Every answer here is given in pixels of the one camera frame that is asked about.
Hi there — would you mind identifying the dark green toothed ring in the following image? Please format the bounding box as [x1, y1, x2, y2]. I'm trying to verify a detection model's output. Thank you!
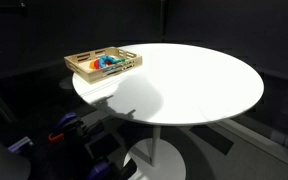
[112, 58, 127, 65]

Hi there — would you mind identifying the wooden slatted tray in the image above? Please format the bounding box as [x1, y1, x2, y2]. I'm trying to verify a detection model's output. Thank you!
[63, 46, 143, 84]

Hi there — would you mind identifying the grey rounded stand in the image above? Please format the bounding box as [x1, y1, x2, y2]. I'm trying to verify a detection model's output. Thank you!
[0, 128, 32, 180]

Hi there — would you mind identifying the blue knobby ring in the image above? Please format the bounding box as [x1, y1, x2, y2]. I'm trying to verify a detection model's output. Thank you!
[98, 55, 118, 68]

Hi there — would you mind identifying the red ribbed ring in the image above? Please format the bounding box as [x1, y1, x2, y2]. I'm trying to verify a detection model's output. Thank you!
[93, 59, 103, 70]

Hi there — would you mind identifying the white table pedestal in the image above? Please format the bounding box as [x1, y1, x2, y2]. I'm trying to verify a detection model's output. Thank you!
[123, 125, 187, 180]

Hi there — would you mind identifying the purple clamp with orange handle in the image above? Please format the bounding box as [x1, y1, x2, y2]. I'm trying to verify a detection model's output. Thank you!
[48, 112, 86, 143]

